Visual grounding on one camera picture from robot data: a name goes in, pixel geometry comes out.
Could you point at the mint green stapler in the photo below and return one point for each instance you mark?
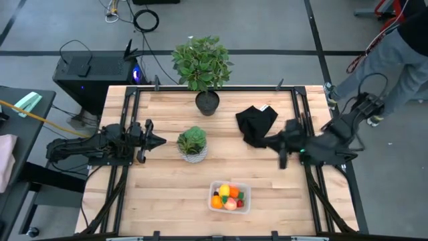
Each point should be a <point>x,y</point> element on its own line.
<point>28,102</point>

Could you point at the toy orange fruit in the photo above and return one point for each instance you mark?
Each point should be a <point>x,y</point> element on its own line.
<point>216,202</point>

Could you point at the black side table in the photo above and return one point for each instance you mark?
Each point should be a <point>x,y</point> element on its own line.
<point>23,134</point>

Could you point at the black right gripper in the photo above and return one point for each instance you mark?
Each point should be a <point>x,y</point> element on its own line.
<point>292,145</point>

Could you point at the pink toy peach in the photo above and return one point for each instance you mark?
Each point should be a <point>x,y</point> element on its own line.
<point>230,204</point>

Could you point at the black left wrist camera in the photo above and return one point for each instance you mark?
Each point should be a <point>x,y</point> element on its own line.
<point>134,130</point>

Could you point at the pink cloth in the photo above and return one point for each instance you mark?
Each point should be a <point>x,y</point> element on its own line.
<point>6,160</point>

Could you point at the red frame chair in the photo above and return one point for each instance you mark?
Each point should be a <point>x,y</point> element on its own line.
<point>397,6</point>

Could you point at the clear plastic food container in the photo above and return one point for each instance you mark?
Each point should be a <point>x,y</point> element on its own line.
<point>246,187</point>

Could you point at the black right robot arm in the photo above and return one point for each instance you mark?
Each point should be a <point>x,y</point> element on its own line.
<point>334,140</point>

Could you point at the black computer tower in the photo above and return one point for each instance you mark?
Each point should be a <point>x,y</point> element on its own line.
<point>97,73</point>

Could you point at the red toy strawberry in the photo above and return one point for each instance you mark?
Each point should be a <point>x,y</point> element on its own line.
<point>240,203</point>

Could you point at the orange toy carrot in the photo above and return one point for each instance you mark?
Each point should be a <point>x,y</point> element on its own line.
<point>234,192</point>

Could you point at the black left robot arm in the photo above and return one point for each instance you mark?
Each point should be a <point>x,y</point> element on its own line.
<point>83,144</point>

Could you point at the person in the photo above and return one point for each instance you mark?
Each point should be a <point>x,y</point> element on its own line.
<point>401,50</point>

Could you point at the person's grey sneaker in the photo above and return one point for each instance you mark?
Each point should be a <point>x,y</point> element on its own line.
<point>374,120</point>
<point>329,97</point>

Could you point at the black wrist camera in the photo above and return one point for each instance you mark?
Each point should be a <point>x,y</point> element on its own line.
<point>134,130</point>
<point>293,126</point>

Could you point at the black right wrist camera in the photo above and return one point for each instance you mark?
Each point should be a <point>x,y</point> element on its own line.
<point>293,126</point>

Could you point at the black cloth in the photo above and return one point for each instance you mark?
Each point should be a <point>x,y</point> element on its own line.
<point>254,124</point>

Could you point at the succulent in triangle-patterned pot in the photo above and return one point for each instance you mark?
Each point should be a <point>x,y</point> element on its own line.
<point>194,139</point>

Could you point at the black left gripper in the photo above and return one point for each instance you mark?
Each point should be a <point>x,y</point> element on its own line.
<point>143,149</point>

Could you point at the black wifi antenna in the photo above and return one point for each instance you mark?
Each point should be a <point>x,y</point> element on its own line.
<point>128,50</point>

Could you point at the yellow toy bell pepper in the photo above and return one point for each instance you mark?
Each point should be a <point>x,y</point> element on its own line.
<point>224,190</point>

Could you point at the leafy plant in black pot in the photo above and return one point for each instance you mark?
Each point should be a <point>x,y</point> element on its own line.
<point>202,67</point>

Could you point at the black aluminium table frame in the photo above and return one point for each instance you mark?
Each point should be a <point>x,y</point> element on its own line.
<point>234,89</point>

